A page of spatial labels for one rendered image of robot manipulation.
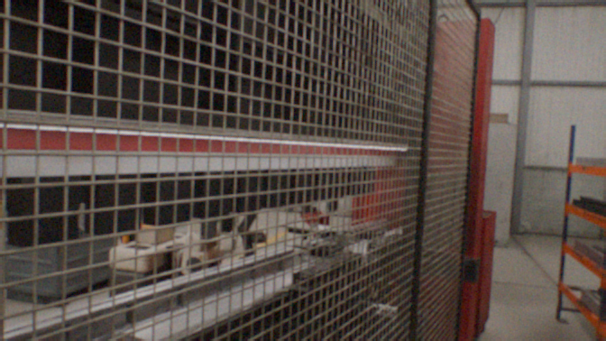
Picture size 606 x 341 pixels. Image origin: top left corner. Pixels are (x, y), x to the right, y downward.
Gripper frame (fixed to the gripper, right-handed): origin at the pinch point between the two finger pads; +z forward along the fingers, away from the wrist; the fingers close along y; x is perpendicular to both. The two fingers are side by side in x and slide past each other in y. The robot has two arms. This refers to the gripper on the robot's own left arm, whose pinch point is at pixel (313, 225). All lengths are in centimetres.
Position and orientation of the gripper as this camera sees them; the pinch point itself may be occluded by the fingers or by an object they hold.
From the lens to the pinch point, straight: 260.4
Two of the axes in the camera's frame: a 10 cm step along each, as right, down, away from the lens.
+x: -7.9, 4.0, 4.7
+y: 5.1, -0.2, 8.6
